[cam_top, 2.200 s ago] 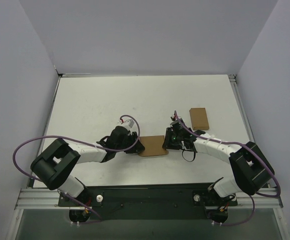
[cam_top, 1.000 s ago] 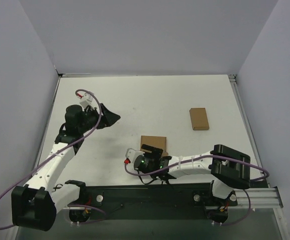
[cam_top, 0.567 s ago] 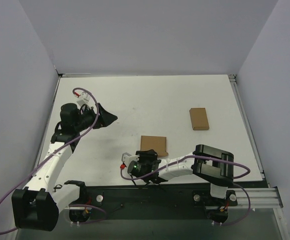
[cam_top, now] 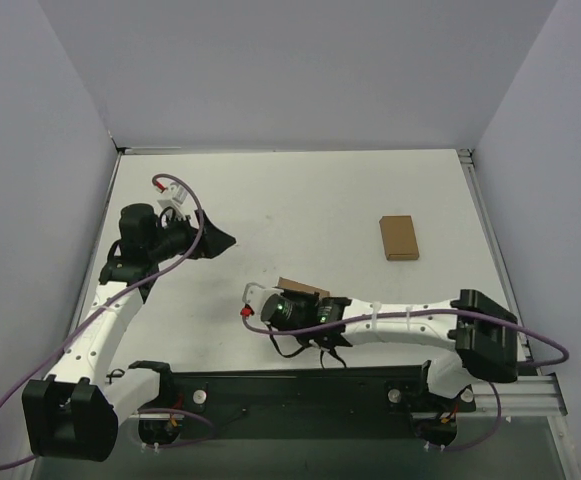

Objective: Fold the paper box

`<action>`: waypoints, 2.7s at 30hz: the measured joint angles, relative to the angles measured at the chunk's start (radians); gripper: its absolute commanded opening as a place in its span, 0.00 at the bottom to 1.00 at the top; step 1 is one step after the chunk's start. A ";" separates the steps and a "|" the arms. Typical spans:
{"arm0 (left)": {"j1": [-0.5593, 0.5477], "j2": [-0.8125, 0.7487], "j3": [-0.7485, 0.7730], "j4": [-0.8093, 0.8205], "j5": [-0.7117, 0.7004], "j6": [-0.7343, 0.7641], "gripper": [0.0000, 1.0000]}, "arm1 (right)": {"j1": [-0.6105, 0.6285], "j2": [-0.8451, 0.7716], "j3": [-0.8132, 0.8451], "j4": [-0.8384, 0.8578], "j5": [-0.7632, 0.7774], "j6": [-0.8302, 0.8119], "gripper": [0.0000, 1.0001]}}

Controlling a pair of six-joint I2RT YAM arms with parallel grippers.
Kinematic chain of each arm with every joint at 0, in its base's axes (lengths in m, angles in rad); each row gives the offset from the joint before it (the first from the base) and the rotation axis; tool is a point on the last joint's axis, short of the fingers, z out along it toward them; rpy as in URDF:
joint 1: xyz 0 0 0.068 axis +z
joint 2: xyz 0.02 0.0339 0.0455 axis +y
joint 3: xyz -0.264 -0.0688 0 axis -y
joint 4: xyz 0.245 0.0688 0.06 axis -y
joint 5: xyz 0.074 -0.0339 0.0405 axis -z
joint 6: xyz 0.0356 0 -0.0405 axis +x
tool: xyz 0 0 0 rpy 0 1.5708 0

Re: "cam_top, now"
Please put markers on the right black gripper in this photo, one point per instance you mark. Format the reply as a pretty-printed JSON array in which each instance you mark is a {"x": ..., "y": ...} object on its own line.
[{"x": 311, "y": 301}]

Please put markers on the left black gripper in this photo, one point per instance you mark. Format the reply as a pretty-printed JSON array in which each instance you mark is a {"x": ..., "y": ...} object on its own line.
[{"x": 202, "y": 236}]

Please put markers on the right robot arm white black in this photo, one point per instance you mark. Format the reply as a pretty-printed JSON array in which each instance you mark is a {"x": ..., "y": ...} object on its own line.
[{"x": 475, "y": 335}]

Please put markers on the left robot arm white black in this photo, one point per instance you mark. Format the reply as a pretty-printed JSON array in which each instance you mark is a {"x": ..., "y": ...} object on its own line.
[{"x": 74, "y": 412}]

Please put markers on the small folded cardboard box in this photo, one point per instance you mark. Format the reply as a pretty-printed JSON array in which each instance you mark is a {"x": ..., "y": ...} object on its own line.
[{"x": 399, "y": 238}]

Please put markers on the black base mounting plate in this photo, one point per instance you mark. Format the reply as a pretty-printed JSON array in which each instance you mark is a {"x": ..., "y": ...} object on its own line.
[{"x": 359, "y": 403}]

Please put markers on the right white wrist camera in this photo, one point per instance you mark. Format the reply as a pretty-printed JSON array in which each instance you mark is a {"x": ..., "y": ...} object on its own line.
[{"x": 254, "y": 298}]

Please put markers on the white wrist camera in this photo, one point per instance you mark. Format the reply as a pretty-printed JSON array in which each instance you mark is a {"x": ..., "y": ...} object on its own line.
[
  {"x": 171, "y": 198},
  {"x": 254, "y": 298}
]

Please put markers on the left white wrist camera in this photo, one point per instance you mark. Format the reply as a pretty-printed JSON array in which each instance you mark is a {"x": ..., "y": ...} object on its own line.
[{"x": 171, "y": 198}]

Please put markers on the aluminium frame rail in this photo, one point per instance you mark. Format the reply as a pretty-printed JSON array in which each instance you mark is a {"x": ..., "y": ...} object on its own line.
[{"x": 467, "y": 162}]

